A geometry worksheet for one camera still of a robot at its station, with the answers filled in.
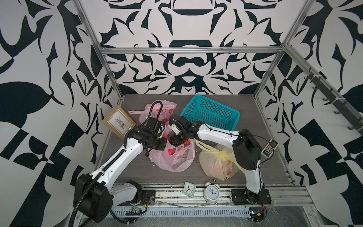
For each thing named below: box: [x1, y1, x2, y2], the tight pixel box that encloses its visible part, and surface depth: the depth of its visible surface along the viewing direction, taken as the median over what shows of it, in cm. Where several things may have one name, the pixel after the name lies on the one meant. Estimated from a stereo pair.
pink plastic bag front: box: [148, 137, 197, 173], surface depth 80 cm
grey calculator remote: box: [260, 139, 279, 159], surface depth 92 cm
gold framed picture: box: [102, 105, 137, 140], surface depth 93 cm
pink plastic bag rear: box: [128, 100, 178, 127], surface depth 99 cm
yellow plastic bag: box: [195, 140, 246, 182], surface depth 77 cm
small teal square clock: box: [182, 181, 197, 198], surface depth 77 cm
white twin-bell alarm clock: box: [203, 178, 221, 206], surface depth 74 cm
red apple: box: [167, 148, 176, 156], surface depth 86 cm
